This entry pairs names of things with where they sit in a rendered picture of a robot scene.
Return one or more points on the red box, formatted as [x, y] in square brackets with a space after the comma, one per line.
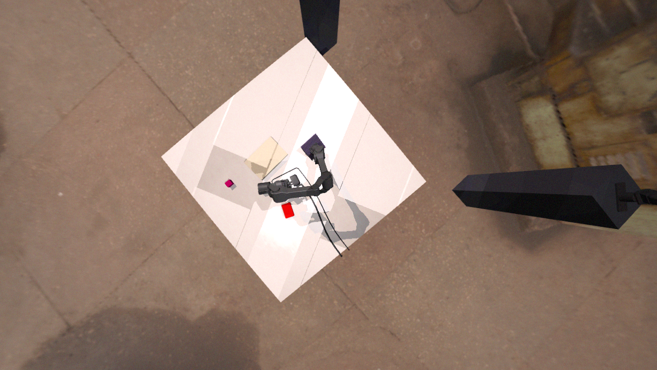
[287, 209]

